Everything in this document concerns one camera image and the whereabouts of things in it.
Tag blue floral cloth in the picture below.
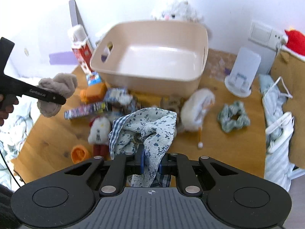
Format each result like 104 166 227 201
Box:
109 108 177 188

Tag grey fluffy plush item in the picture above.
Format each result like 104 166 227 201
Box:
37 73 78 117

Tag orange knitted sock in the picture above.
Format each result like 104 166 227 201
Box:
70 145 87 164

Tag brown plaid doll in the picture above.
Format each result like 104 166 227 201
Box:
160 96 184 115

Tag blue white tissue pack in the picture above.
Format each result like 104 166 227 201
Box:
103 88 133 106

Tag long colourful printed box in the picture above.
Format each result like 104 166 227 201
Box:
64 102 112 120

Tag person's left hand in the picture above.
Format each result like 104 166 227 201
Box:
0 94 19 126

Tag white kitty plush doll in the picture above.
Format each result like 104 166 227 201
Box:
88 117 111 158

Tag white pink fluffy slipper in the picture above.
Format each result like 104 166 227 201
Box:
180 88 215 132

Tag green checked scrunchie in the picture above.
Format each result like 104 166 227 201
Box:
217 100 251 133

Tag red white milk carton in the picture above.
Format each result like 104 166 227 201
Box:
72 24 93 74

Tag small blue colourful box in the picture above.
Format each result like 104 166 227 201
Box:
86 72 102 86

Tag grey white board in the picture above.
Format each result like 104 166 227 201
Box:
69 0 94 52

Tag beige plastic basket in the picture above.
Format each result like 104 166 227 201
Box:
90 20 208 98

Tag white device on stand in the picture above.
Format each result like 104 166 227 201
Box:
224 47 261 98

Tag white clothes hangers bundle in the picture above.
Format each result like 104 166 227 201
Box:
259 74 294 191

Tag white fluffy plush cat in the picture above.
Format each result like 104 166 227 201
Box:
152 1 203 23

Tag red plush hat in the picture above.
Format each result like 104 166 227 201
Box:
285 30 305 56

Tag white wall socket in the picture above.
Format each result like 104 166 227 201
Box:
248 21 287 51

